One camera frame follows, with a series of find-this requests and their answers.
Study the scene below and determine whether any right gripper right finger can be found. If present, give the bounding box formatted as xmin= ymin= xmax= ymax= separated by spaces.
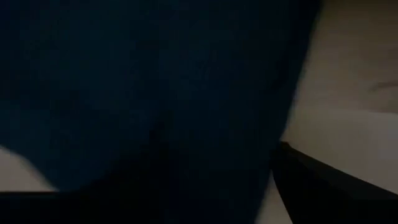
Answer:
xmin=269 ymin=141 xmax=398 ymax=224

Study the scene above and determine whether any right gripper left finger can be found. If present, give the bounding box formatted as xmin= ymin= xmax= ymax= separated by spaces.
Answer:
xmin=80 ymin=142 xmax=175 ymax=193

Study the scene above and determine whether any dark navy garment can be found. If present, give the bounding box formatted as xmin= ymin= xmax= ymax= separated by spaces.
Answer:
xmin=0 ymin=0 xmax=323 ymax=224

